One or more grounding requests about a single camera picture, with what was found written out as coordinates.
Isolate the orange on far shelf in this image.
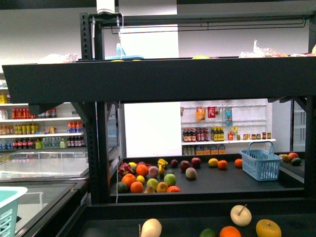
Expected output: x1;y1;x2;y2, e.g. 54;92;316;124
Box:
136;164;149;177

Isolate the orange tangerine far shelf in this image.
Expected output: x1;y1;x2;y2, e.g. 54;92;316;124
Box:
217;160;228;170

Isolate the yellow lemon far shelf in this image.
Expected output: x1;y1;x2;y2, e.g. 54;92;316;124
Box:
208;158;219;167

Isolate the white pear at left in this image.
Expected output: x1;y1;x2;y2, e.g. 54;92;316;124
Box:
140;218;162;237

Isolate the light blue far basket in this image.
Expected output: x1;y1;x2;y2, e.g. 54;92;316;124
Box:
239;140;282;181

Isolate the red apple far shelf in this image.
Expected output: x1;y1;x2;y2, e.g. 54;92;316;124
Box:
191;157;201;168

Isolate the white beverage shelf unit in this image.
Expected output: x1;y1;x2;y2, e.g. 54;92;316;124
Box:
0;74;85;153

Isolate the pink peach far shelf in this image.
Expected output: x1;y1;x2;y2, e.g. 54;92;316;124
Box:
185;167;197;180

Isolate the white condiment shelf unit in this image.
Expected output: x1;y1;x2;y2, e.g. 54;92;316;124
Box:
180;99;274;156

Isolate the dark green lime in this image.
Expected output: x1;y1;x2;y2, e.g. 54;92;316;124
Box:
199;228;216;237

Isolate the orange fruit near front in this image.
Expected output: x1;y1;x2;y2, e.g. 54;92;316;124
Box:
219;226;242;237

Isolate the glass top chest freezer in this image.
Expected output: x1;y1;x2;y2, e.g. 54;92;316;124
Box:
0;150;89;237

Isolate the teal plastic shopping basket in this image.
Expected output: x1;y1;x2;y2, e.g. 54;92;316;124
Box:
0;186;28;237

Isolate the white pear with stem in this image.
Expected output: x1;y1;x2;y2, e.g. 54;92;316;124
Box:
230;204;252;227

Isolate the green apple far shelf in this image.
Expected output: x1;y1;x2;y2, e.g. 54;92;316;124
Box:
163;174;177;187

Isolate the black metal display shelf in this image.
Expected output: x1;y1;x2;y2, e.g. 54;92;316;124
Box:
1;12;316;237

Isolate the yellow apple at right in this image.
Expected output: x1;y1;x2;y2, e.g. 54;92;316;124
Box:
256;219;282;237

